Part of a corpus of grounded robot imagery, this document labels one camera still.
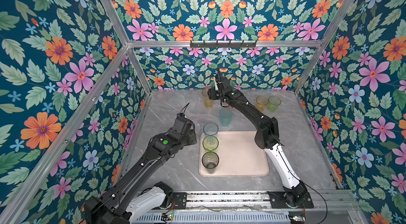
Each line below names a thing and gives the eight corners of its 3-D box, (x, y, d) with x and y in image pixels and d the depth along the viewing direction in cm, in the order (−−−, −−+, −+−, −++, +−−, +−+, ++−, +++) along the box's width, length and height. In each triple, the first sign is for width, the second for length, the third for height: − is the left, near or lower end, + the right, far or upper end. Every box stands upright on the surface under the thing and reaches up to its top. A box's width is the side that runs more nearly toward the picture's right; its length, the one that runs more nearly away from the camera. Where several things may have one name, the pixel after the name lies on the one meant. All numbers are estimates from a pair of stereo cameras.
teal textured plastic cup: (219, 126, 102) (220, 116, 93) (219, 118, 106) (220, 108, 97) (231, 126, 102) (233, 116, 93) (230, 118, 106) (232, 108, 97)
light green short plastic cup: (265, 112, 110) (269, 104, 103) (263, 104, 114) (266, 96, 108) (278, 112, 110) (282, 104, 103) (275, 104, 114) (279, 96, 108)
